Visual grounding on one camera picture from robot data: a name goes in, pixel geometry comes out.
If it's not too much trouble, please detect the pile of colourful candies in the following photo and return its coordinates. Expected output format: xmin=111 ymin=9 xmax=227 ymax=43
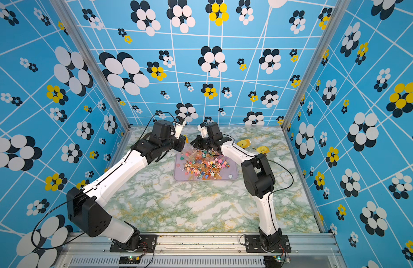
xmin=182 ymin=152 xmax=231 ymax=180

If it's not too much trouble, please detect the ziploc bag with yellow duck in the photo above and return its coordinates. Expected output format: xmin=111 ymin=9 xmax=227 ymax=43
xmin=256 ymin=146 xmax=271 ymax=155

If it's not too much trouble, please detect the ziploc bag of candies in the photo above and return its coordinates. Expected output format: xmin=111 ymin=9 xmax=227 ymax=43
xmin=179 ymin=144 xmax=209 ymax=161

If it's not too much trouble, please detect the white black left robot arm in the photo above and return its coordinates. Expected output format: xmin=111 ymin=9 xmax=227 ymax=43
xmin=66 ymin=118 xmax=186 ymax=251

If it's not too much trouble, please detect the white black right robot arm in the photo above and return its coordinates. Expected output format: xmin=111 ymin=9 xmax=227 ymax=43
xmin=191 ymin=122 xmax=282 ymax=252

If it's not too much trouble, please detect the lilac plastic tray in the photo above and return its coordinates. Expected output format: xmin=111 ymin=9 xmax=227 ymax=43
xmin=174 ymin=149 xmax=238 ymax=182

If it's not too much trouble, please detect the left green circuit board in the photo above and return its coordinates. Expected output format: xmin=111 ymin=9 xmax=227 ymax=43
xmin=119 ymin=256 xmax=141 ymax=266

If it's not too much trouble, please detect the green circuit board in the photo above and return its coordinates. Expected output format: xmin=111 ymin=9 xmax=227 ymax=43
xmin=119 ymin=256 xmax=141 ymax=266
xmin=264 ymin=256 xmax=286 ymax=268

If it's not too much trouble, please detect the right green circuit board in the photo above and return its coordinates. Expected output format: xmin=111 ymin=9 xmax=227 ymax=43
xmin=264 ymin=256 xmax=286 ymax=268

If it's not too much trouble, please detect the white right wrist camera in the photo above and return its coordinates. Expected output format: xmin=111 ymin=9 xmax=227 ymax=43
xmin=197 ymin=123 xmax=209 ymax=138

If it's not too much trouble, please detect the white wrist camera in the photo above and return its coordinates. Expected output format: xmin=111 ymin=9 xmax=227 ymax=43
xmin=197 ymin=123 xmax=209 ymax=138
xmin=174 ymin=116 xmax=186 ymax=139

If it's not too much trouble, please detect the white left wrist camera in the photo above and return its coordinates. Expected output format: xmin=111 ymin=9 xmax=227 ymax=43
xmin=174 ymin=116 xmax=186 ymax=139

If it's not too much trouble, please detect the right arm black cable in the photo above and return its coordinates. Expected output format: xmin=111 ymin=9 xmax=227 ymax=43
xmin=206 ymin=133 xmax=295 ymax=235

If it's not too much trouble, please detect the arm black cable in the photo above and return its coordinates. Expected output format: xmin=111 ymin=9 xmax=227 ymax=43
xmin=31 ymin=111 xmax=178 ymax=250
xmin=206 ymin=133 xmax=295 ymax=235

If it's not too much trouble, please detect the aluminium corner post left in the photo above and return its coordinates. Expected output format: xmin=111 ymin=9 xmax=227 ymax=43
xmin=50 ymin=1 xmax=130 ymax=131

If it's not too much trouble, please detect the aluminium corner post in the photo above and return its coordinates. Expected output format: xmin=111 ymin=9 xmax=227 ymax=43
xmin=282 ymin=0 xmax=350 ymax=131
xmin=50 ymin=1 xmax=130 ymax=131

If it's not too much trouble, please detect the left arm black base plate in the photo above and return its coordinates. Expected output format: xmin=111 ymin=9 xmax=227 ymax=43
xmin=109 ymin=234 xmax=158 ymax=253

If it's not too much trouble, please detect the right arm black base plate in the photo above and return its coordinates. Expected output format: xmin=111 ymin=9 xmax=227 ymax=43
xmin=242 ymin=234 xmax=292 ymax=255

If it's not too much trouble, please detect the aluminium front rail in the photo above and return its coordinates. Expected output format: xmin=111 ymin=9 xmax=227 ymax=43
xmin=55 ymin=232 xmax=347 ymax=268

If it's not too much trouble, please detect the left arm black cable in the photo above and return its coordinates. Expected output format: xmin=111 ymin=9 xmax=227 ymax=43
xmin=31 ymin=111 xmax=178 ymax=250

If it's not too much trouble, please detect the aluminium corner post right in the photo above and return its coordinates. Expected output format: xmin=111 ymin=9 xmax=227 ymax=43
xmin=282 ymin=0 xmax=350 ymax=131

